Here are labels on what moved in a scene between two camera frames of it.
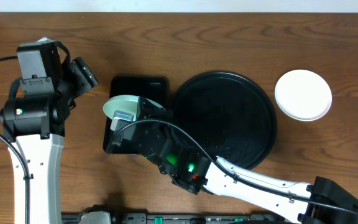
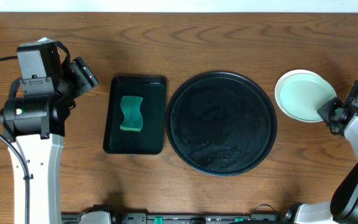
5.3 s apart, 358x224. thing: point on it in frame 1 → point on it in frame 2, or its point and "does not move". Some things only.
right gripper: (163, 114) → (324, 111)
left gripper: (81, 74) does not move
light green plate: (132, 104) → (302, 94)
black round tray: (232, 114) does not move
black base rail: (158, 218) does not move
